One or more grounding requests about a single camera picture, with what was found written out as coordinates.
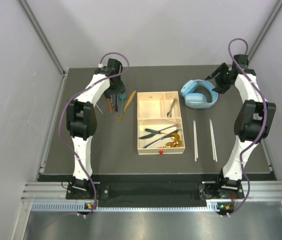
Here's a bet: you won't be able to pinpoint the ornate gold spoon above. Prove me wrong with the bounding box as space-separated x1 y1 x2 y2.
161 140 183 148

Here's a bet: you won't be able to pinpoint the plain gold spoon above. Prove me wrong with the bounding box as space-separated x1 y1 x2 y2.
166 133 180 141

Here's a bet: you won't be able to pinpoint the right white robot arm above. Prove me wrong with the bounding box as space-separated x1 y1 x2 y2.
207 54 276 198

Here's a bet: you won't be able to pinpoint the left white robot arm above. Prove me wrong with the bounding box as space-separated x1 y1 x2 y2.
66 58 125 199

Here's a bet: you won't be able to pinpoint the light blue headphones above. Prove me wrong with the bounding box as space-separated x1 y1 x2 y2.
180 79 219 109

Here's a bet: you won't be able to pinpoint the iridescent blue purple spoon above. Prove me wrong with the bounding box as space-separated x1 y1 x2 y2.
114 94 119 112

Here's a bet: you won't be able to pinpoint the teal silicone spoon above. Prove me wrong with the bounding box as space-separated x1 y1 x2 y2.
119 93 127 119

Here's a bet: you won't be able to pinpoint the white chopstick inner right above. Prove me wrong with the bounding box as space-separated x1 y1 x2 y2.
209 118 217 161

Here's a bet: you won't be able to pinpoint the orange silicone spoon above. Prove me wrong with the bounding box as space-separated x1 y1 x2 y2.
107 98 113 113

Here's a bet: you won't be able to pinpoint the rose copper spoon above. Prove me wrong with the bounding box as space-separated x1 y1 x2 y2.
111 95 117 112

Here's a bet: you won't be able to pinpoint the gold butter knife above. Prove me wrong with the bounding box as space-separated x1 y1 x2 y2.
117 90 137 122

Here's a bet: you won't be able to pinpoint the silver fork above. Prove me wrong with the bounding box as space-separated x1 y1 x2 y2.
166 98 177 118

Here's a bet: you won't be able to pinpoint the cream divided utensil box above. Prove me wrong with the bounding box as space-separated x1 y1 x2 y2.
137 91 186 155

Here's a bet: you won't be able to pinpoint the silver knife lower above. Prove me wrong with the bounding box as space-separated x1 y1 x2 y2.
143 128 180 149

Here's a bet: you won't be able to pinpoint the right aluminium frame post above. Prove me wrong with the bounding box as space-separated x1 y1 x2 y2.
247 0 282 63

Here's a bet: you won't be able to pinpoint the aluminium frame post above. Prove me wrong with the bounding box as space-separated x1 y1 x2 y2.
247 0 282 63
17 0 68 76

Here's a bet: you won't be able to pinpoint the dark teal handled knife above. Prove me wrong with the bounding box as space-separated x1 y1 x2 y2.
139 128 164 140

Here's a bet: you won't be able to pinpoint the left aluminium frame post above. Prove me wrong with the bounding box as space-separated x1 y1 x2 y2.
17 0 68 76

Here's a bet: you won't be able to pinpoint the aluminium front rail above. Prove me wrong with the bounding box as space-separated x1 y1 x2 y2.
21 180 282 202

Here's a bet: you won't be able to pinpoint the slotted cable duct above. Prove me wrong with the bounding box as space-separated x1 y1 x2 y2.
31 201 230 214

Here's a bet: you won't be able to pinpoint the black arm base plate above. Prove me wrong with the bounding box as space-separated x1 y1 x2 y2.
66 182 243 203

